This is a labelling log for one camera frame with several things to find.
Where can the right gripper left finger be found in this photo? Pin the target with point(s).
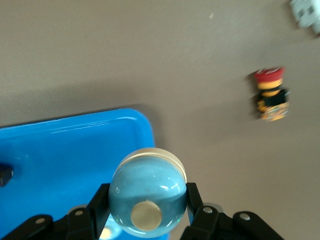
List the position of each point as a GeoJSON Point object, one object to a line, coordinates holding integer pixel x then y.
{"type": "Point", "coordinates": [82, 225]}

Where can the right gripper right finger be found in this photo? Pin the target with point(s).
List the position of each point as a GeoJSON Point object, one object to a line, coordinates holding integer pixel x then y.
{"type": "Point", "coordinates": [210, 225]}

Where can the blue dome bell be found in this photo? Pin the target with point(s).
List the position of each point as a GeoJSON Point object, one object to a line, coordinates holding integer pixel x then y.
{"type": "Point", "coordinates": [147, 185]}

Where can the plain brown capacitor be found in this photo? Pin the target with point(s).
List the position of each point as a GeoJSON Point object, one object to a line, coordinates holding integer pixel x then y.
{"type": "Point", "coordinates": [5, 175]}

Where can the blue plastic tray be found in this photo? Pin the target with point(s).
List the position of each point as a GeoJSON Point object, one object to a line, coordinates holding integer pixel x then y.
{"type": "Point", "coordinates": [62, 162]}

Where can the red button orange yellow body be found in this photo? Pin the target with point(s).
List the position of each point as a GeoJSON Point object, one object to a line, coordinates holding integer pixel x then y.
{"type": "Point", "coordinates": [271, 100]}

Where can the brown table mat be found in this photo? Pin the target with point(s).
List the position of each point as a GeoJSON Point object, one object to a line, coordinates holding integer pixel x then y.
{"type": "Point", "coordinates": [150, 62]}

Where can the white circuit breaker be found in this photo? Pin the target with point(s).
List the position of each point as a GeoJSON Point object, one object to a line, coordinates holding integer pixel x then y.
{"type": "Point", "coordinates": [306, 15]}

